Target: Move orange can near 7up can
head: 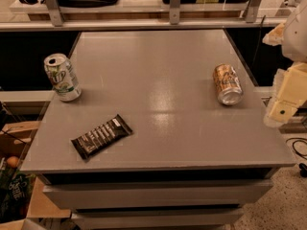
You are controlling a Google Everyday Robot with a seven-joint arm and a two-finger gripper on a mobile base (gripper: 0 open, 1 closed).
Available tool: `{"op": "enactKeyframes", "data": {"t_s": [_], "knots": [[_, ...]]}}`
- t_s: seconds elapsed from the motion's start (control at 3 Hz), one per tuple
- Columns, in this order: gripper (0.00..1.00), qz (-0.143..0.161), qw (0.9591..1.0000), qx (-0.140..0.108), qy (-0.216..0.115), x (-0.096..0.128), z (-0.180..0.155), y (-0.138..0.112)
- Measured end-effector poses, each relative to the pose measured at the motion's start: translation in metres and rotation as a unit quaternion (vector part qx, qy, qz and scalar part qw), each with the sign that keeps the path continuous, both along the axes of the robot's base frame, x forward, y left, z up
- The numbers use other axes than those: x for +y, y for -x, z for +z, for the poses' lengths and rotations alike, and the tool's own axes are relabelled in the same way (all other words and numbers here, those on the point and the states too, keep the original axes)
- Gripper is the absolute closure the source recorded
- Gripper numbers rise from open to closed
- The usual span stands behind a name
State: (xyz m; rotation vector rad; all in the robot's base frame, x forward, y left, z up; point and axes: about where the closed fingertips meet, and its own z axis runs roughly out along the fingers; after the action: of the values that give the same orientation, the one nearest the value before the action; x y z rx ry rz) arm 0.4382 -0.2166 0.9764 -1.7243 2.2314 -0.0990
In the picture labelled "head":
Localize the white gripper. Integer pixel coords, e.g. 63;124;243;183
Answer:
263;62;307;127

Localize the orange soda can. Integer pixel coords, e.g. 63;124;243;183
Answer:
213;64;243;105

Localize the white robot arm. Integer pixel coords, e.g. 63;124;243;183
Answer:
262;0;307;127

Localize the green white 7up can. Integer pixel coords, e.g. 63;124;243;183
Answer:
44;53;82;102

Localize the upper grey drawer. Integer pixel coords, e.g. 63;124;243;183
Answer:
43;179;272;210

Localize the grey drawer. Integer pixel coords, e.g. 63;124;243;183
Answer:
43;179;272;210
71;208;243;230

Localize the lower grey drawer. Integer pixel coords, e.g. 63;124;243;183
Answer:
71;208;243;230

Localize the black snack bar wrapper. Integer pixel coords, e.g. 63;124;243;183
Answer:
71;114;132;160

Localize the cardboard box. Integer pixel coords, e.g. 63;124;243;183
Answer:
0;121;40;158

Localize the green sprite package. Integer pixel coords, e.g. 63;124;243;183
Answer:
0;172;35;223

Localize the black cable on floor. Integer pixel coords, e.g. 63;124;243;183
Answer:
285;137;307;178

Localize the right metal bracket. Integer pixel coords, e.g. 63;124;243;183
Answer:
244;0;262;23

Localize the metal bracket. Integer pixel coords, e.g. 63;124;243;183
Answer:
45;0;63;27
169;0;180;25
244;0;262;23

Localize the middle metal bracket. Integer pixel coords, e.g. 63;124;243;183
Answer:
169;0;180;25

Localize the left metal bracket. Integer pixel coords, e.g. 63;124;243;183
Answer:
45;0;63;27

